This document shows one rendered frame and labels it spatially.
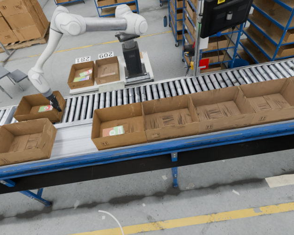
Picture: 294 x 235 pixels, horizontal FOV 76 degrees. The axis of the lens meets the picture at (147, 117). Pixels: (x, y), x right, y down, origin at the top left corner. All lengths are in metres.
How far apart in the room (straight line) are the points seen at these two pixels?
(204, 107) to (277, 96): 0.61
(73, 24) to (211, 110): 1.23
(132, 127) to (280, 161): 1.76
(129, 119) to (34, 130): 0.84
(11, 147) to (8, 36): 4.42
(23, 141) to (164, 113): 1.24
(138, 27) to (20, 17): 4.25
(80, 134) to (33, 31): 4.37
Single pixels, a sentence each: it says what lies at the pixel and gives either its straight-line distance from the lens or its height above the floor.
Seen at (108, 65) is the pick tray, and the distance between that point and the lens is 2.57.
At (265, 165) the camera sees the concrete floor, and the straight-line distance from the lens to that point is 2.55.
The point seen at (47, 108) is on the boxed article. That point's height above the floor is 0.77.
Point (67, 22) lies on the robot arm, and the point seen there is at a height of 1.62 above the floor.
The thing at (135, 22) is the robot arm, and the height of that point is 1.42.
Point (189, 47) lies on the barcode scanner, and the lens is 2.03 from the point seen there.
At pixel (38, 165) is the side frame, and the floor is 0.91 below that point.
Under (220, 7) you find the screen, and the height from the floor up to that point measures 1.48.
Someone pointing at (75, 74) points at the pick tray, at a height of 0.76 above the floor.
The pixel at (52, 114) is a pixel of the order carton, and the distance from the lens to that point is 2.04.
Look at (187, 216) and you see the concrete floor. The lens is 2.17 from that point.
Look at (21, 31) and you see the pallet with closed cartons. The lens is 5.88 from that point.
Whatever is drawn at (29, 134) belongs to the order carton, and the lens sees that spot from 1.97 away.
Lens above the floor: 2.12
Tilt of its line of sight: 49 degrees down
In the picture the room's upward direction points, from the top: 12 degrees counter-clockwise
